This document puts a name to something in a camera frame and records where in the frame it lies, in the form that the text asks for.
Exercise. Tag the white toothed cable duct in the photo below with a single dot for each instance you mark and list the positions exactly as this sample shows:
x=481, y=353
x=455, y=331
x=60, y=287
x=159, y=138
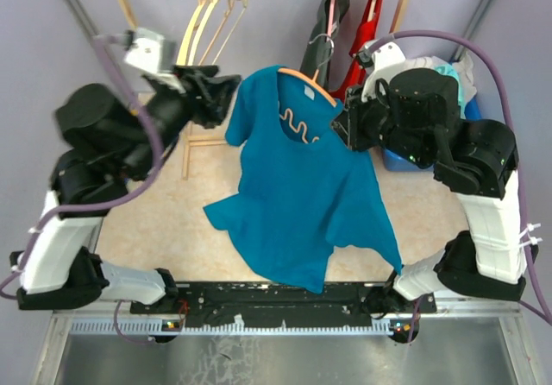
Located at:
x=159, y=327

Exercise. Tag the pink hanger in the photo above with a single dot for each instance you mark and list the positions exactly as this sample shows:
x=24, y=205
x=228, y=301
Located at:
x=331, y=14

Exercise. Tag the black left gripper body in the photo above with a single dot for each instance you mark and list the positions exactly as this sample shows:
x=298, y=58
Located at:
x=172, y=108

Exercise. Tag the grey t shirt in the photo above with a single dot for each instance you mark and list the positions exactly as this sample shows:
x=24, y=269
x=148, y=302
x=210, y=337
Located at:
x=318, y=47

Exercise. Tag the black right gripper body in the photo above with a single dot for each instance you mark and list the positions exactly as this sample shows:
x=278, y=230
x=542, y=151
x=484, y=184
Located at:
x=371, y=124

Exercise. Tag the cream wooden hanger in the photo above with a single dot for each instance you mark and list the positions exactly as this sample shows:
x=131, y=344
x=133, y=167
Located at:
x=211, y=27

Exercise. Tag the orange wooden hanger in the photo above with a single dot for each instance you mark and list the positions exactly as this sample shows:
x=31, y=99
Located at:
x=312, y=91

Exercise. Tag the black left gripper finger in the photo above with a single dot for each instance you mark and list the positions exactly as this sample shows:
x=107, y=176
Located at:
x=209, y=113
x=205, y=81

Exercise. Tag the blue plastic bin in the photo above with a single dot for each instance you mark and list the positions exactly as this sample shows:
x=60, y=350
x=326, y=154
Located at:
x=395, y=163

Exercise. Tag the light wooden hanger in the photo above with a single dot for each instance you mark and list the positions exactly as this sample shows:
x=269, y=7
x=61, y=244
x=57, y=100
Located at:
x=194, y=31

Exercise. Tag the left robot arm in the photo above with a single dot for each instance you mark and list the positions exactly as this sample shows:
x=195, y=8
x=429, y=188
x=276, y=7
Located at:
x=108, y=147

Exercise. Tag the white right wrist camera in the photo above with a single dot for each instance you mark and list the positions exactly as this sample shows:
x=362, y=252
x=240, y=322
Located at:
x=383, y=63

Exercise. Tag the blue t shirt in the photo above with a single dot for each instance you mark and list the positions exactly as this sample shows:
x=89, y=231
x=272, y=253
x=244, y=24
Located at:
x=297, y=202

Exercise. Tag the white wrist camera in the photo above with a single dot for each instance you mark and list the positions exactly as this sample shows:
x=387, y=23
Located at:
x=154, y=55
x=383, y=63

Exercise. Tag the red t shirt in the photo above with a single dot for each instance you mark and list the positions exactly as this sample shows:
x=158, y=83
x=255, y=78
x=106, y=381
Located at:
x=366, y=31

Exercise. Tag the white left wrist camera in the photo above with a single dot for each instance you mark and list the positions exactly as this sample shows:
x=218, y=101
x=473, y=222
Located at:
x=154, y=55

